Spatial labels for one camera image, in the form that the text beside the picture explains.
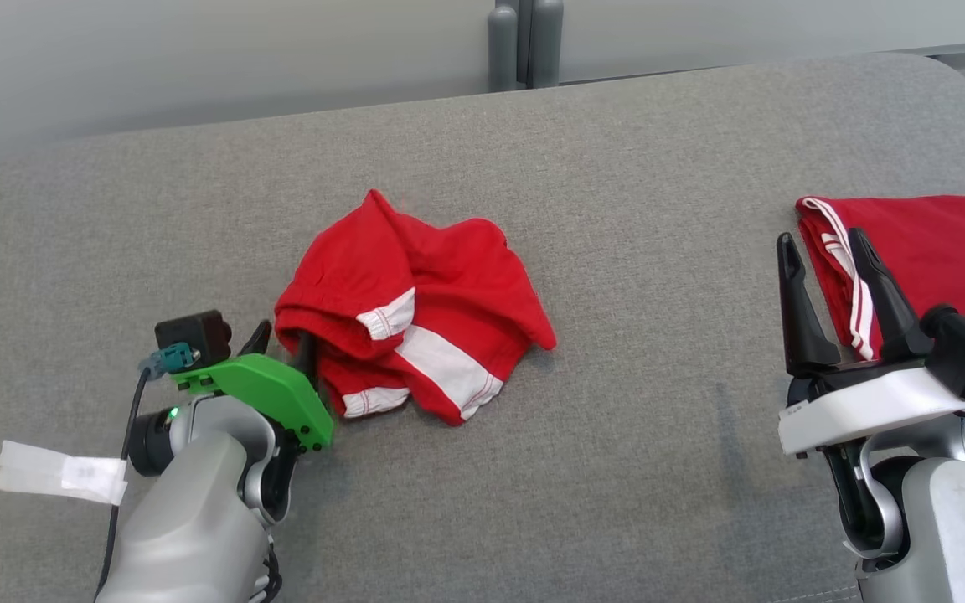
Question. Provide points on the red white jersey shirt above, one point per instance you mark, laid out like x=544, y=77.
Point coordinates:
x=952, y=251

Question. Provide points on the red shorts white trim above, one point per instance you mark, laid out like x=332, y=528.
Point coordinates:
x=449, y=276

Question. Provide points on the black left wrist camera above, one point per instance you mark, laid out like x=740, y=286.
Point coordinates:
x=193, y=333

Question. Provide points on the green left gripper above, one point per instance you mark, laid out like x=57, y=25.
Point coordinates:
x=269, y=389

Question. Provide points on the white tape label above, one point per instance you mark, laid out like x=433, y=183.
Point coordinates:
x=55, y=473

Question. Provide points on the grey double partition post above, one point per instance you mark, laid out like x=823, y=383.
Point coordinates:
x=545, y=42

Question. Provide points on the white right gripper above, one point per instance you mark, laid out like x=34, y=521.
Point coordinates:
x=876, y=410

